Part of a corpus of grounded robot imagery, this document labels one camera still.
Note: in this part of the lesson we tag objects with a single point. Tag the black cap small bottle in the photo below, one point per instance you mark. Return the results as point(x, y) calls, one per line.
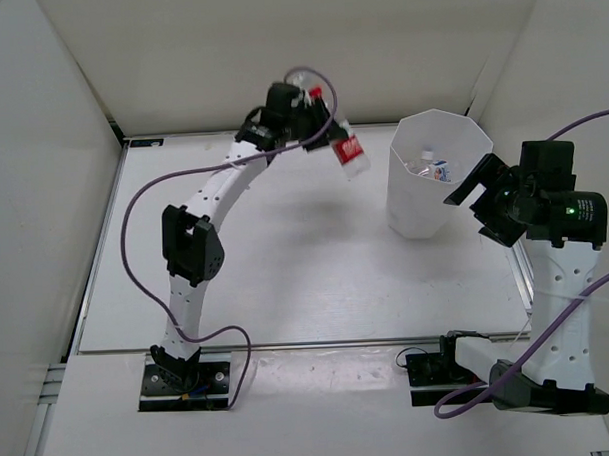
point(421, 166)

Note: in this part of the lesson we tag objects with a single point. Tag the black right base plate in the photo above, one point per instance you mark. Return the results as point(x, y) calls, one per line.
point(432, 376)

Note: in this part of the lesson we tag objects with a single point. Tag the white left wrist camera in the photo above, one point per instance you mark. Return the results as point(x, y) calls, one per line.
point(305, 82)

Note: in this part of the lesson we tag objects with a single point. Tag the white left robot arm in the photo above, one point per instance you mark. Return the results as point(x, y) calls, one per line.
point(191, 244)

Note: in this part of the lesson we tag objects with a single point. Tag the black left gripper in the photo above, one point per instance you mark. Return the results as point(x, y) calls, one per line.
point(335, 132)

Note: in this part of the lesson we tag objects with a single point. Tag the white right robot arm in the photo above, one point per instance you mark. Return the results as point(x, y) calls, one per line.
point(553, 375)

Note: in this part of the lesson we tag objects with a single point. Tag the white label plastic bottle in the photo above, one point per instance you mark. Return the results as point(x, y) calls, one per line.
point(439, 170)

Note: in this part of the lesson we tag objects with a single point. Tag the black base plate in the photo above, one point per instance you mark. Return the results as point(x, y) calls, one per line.
point(432, 376)
point(207, 390)

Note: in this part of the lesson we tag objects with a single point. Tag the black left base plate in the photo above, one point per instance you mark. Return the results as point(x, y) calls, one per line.
point(207, 390)

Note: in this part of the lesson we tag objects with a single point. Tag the red label plastic bottle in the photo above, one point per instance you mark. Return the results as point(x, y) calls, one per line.
point(347, 149)

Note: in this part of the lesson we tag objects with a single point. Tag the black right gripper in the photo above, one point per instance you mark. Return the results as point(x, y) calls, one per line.
point(490, 170)

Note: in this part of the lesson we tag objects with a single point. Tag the white octagonal plastic bin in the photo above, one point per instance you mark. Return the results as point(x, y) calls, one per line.
point(415, 208)

